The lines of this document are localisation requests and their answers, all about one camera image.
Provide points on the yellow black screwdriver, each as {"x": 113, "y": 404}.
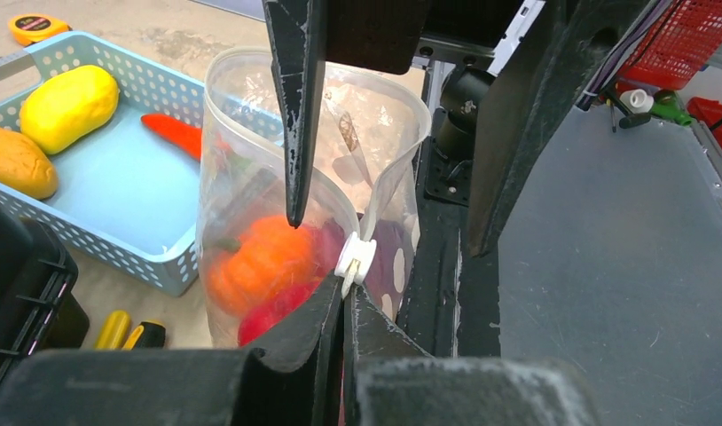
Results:
{"x": 146, "y": 335}

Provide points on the red bell pepper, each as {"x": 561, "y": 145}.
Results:
{"x": 270, "y": 312}

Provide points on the yellow squash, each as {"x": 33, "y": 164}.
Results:
{"x": 68, "y": 107}

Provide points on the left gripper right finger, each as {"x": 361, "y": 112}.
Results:
{"x": 390, "y": 380}

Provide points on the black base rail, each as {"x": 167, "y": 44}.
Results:
{"x": 451, "y": 305}

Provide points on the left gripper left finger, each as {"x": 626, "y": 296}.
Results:
{"x": 288, "y": 376}

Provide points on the yellow tape measure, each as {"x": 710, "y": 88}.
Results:
{"x": 31, "y": 28}

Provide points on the orange carrot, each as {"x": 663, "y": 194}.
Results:
{"x": 186, "y": 137}

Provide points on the clear zip top bag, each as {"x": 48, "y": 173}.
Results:
{"x": 370, "y": 130}

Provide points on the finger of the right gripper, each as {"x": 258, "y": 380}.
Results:
{"x": 297, "y": 33}
{"x": 562, "y": 51}

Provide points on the purple onion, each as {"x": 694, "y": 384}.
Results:
{"x": 389, "y": 270}

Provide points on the light blue plastic basket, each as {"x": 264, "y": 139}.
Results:
{"x": 125, "y": 196}

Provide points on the red plastic crate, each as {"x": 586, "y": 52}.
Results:
{"x": 676, "y": 46}

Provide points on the black plastic toolbox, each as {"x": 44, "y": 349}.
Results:
{"x": 37, "y": 308}

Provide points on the small orange pumpkin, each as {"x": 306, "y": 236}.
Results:
{"x": 271, "y": 256}

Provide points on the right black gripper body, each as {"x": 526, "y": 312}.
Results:
{"x": 387, "y": 36}

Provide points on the yellow handled screwdriver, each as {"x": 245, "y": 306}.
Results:
{"x": 114, "y": 331}

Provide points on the yellow lemon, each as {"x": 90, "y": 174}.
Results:
{"x": 24, "y": 167}

